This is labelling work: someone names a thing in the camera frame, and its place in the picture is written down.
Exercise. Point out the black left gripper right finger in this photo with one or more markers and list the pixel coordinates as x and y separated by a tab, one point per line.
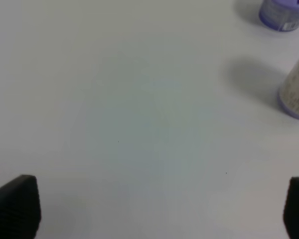
291	209

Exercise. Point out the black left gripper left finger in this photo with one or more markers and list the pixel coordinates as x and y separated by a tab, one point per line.
20	211

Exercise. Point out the beige can purple base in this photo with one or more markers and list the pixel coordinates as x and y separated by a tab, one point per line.
288	95

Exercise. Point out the purple lidded round container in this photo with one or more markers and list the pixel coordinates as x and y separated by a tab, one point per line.
280	15

